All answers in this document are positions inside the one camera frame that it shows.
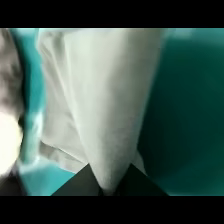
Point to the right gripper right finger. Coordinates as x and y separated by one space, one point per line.
141 184

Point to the white garment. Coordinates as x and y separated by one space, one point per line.
8 100

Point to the beige T-shirt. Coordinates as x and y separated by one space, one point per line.
100 100

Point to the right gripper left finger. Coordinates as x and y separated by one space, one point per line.
81 184

